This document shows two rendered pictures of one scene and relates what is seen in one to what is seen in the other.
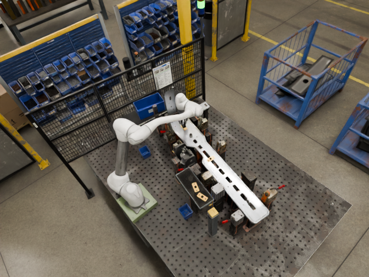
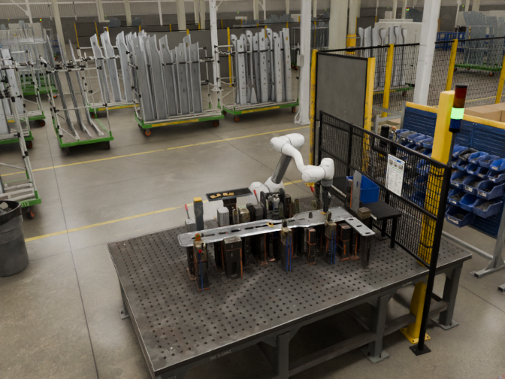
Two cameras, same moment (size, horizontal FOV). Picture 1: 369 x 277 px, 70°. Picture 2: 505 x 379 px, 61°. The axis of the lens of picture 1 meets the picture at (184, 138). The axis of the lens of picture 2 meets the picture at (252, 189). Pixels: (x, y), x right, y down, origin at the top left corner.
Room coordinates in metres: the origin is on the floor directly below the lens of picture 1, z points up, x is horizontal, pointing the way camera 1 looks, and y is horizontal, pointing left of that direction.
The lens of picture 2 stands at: (1.75, -3.16, 2.53)
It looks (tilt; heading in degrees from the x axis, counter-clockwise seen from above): 23 degrees down; 99
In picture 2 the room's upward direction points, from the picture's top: 2 degrees counter-clockwise
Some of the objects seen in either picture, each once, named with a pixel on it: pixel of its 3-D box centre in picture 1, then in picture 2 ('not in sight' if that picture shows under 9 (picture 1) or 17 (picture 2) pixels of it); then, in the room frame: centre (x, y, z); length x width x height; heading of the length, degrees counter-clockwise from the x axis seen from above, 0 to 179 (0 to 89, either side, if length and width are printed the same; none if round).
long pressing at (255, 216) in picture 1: (212, 160); (267, 225); (1.38, -0.24, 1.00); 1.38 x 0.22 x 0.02; 27
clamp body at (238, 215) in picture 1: (235, 223); (192, 241); (0.79, -0.34, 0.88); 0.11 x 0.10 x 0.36; 117
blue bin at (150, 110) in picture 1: (149, 106); (361, 189); (2.12, 0.34, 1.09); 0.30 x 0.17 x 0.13; 111
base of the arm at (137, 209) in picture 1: (138, 201); not in sight; (1.15, 0.52, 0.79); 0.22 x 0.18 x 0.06; 46
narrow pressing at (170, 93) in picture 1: (170, 102); (355, 191); (2.05, 0.10, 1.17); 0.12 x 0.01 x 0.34; 117
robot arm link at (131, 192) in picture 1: (132, 193); (257, 193); (1.18, 0.54, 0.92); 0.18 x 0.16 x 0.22; 47
